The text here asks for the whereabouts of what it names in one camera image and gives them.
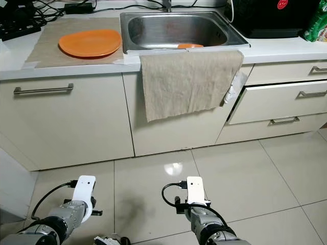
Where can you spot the black power strip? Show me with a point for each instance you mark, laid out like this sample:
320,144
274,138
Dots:
20,30

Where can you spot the orange plastic plate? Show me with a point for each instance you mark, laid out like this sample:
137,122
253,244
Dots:
89,43

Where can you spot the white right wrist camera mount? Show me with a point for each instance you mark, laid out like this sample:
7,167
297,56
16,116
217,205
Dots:
196,190

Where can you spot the beige counter mat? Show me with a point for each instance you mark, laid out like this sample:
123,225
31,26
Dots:
43,46

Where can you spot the white drawer front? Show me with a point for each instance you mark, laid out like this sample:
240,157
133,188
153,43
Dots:
265,104

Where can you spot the black appliance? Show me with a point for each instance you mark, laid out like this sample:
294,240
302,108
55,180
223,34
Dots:
271,20

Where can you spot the stainless steel sink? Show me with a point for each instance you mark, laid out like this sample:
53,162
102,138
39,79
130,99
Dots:
179,28

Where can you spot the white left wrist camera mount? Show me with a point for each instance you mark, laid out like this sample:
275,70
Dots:
84,191

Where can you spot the black power adapter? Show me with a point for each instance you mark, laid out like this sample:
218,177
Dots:
79,8

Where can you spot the beige hanging towel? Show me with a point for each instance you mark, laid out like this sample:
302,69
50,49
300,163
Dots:
184,81

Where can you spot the metal faucet pipe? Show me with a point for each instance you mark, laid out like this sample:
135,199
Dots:
166,6

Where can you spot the orange plastic bowl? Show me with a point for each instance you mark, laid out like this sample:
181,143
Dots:
190,46

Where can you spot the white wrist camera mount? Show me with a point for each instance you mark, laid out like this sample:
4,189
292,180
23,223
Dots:
84,191
196,190

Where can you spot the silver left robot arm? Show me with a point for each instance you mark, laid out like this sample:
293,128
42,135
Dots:
61,224

